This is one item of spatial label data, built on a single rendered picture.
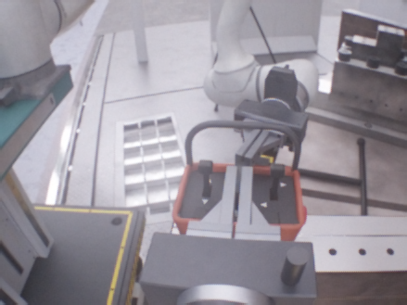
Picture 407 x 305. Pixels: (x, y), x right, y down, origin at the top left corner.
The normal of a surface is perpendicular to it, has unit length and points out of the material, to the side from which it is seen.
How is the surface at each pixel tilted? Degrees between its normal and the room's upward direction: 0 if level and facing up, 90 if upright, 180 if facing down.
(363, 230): 0
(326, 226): 0
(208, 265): 0
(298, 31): 90
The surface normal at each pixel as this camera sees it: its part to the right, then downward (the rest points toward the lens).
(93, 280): -0.04, -0.79
